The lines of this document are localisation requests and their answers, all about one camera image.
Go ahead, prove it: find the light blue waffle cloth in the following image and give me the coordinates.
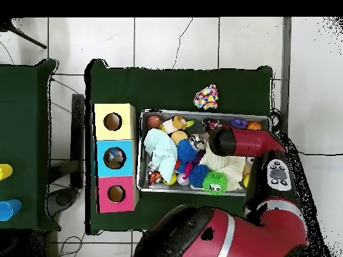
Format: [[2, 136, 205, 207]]
[[143, 128, 178, 184]]

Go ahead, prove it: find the green spiky rubber ball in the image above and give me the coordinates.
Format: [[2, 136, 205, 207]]
[[202, 171, 229, 196]]

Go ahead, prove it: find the dark green table cloth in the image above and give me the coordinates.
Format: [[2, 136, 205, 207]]
[[84, 59, 273, 236], [0, 59, 61, 232]]

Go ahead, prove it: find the brown football toy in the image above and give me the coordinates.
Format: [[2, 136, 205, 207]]
[[146, 114, 162, 129]]

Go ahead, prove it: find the tan teddy bear plush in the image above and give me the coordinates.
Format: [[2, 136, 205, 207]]
[[161, 114, 196, 135]]

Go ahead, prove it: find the blue spiky rubber ball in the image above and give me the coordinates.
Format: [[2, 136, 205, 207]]
[[176, 138, 199, 163], [188, 163, 211, 188]]

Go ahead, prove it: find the black frame stand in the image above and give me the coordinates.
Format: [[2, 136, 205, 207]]
[[48, 93, 86, 189]]

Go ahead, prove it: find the cream waffle cloth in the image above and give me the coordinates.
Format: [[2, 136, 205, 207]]
[[199, 149, 247, 192]]

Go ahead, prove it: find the orange basketball toy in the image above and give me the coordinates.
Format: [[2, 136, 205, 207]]
[[246, 120, 263, 131]]

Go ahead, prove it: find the crushed silver drink can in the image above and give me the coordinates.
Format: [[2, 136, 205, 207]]
[[188, 133, 208, 151]]

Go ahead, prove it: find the blue cylinder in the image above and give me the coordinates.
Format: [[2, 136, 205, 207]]
[[0, 198, 23, 222]]

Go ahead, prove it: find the black floor cable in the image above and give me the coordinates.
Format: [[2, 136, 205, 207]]
[[298, 151, 343, 157]]

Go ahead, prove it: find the silver wire mesh bin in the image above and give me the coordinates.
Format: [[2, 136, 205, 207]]
[[137, 108, 272, 198]]

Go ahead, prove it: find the yellow cylinder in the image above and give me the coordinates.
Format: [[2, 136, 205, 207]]
[[0, 163, 13, 181]]

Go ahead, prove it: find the orange tiger striped toy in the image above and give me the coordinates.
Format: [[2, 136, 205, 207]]
[[147, 171, 163, 186]]

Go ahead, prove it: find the wooden box with three holes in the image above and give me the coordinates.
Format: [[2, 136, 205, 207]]
[[92, 102, 140, 215]]

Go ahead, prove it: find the colourful polka dot cloth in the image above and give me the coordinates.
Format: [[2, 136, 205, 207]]
[[193, 84, 219, 110]]

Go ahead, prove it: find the gray round floor base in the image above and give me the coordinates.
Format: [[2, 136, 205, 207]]
[[48, 187, 79, 218]]

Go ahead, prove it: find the black tripod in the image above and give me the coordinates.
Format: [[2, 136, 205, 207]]
[[0, 17, 48, 50]]

